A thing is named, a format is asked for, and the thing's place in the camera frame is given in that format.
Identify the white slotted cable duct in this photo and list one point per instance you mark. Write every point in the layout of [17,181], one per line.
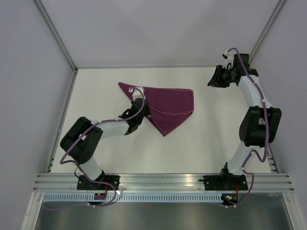
[136,197]

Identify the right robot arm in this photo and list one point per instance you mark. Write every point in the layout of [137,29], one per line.
[258,128]

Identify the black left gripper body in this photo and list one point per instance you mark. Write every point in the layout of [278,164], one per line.
[147,113]

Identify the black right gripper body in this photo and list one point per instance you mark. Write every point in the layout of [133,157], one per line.
[223,77]

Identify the purple cloth napkin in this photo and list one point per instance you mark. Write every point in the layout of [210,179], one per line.
[169,107]

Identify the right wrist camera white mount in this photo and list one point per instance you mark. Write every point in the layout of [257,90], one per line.
[228,60]

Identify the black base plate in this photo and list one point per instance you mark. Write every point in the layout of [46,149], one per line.
[103,183]
[228,183]

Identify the aluminium frame post right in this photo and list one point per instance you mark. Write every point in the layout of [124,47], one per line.
[266,29]

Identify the aluminium frame post left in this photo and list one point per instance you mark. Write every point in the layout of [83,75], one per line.
[50,25]

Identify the aluminium front rail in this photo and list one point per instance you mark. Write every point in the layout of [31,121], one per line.
[159,183]

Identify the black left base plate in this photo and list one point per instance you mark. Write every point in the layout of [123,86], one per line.
[103,183]

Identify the aluminium frame post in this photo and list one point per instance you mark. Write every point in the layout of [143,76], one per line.
[266,29]
[50,25]

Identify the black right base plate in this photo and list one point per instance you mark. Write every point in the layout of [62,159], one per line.
[228,183]

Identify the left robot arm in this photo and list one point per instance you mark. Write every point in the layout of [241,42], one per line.
[82,139]

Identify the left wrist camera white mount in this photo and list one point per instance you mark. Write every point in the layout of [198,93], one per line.
[136,92]

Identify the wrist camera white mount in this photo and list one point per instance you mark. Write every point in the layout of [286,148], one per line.
[228,60]
[136,92]

